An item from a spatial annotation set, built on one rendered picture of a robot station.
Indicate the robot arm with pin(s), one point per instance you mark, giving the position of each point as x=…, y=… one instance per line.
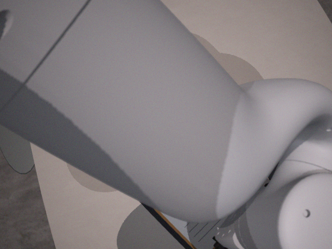
x=122, y=90

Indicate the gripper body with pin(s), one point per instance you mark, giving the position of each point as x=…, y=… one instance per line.
x=226, y=235

